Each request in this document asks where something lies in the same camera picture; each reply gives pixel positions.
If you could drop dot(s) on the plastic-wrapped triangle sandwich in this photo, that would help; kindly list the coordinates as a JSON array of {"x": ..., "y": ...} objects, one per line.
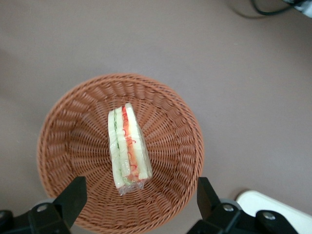
[{"x": 126, "y": 146}]

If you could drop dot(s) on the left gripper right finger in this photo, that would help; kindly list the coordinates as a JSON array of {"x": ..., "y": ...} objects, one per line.
[{"x": 209, "y": 202}]

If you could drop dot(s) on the round brown wicker basket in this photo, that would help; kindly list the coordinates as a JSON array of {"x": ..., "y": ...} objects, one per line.
[{"x": 170, "y": 151}]

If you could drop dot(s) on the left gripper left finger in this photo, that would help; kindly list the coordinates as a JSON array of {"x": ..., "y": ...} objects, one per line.
[{"x": 68, "y": 202}]

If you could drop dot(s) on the white and black fabric object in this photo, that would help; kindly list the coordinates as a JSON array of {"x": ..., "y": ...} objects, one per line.
[{"x": 304, "y": 6}]

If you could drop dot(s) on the cream plastic tray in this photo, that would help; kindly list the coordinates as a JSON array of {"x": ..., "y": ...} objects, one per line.
[{"x": 270, "y": 202}]

